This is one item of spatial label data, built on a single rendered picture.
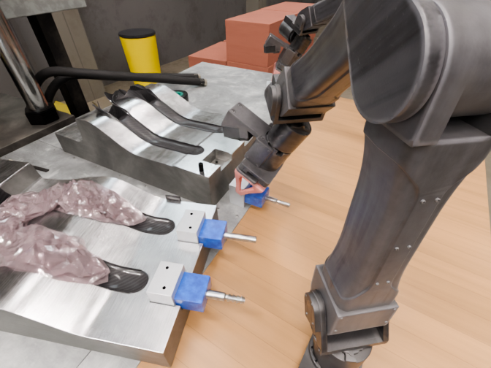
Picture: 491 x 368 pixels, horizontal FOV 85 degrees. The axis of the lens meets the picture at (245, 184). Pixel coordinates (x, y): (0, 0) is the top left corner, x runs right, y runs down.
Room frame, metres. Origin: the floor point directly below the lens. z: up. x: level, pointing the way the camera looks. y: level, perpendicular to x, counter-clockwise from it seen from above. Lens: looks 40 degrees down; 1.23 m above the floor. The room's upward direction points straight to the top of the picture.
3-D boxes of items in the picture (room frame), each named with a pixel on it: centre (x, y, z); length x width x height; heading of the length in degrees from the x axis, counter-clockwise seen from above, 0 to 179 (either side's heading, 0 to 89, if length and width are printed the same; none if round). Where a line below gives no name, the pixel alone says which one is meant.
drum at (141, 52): (3.26, 1.17, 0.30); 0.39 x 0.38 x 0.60; 58
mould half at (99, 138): (0.65, 0.24, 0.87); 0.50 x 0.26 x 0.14; 63
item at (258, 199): (0.43, -0.03, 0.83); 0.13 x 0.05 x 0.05; 63
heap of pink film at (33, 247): (0.29, 0.32, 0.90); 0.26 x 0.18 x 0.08; 80
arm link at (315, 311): (0.14, -0.12, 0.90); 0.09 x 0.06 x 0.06; 99
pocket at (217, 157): (0.49, 0.06, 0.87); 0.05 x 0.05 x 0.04; 63
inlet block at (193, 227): (0.30, 0.05, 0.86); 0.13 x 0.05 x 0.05; 80
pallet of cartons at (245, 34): (3.18, -0.12, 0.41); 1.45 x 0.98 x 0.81; 147
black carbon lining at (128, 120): (0.63, 0.23, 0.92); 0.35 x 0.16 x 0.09; 63
